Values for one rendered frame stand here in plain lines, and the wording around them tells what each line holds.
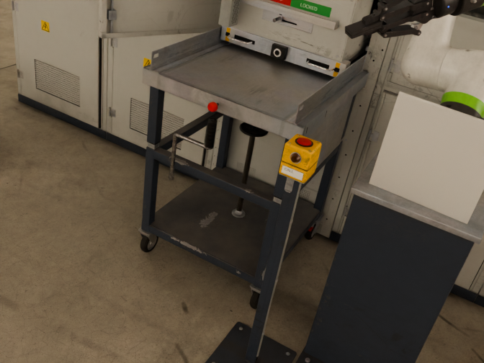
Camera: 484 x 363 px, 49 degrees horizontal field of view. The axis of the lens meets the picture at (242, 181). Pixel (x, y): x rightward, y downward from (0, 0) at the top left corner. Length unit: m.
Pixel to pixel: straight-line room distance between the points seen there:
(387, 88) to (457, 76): 0.65
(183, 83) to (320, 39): 0.56
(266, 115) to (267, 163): 0.92
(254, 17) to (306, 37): 0.23
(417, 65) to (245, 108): 0.54
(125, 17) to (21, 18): 1.21
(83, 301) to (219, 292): 0.54
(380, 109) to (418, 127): 0.75
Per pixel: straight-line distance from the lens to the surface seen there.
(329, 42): 2.07
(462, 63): 1.67
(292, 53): 2.12
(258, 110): 1.72
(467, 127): 1.52
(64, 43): 3.15
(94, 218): 2.56
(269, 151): 2.57
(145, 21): 2.28
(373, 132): 2.33
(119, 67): 2.91
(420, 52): 1.70
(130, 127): 3.00
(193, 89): 1.82
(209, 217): 2.32
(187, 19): 2.37
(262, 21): 2.16
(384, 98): 2.26
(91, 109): 3.15
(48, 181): 2.82
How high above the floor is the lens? 1.55
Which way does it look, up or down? 32 degrees down
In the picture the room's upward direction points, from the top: 10 degrees clockwise
